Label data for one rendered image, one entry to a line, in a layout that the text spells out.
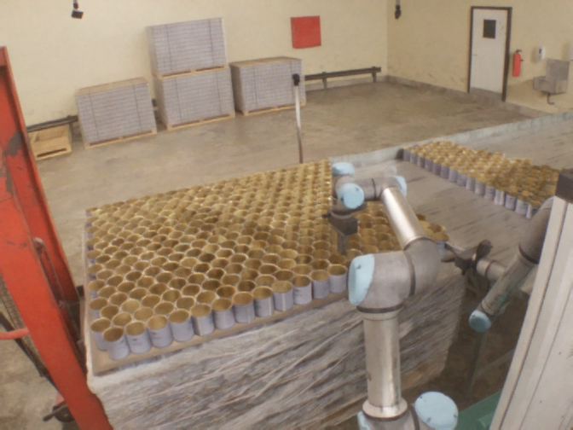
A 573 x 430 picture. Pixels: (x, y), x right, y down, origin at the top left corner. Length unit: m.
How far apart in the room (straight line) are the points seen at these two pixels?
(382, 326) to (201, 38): 8.01
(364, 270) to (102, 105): 7.81
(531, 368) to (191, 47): 8.25
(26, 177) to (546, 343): 1.94
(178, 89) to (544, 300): 8.23
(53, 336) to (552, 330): 1.56
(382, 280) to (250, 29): 9.99
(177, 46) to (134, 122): 1.67
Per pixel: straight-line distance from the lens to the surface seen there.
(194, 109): 8.84
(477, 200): 2.37
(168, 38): 8.61
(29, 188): 2.06
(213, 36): 8.78
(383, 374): 1.10
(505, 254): 1.91
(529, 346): 0.97
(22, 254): 1.56
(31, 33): 10.22
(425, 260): 1.05
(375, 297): 1.02
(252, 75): 9.08
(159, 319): 1.38
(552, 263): 0.86
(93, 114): 8.58
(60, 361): 1.80
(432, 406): 1.21
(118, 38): 10.15
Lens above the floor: 2.04
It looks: 26 degrees down
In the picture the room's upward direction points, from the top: 4 degrees counter-clockwise
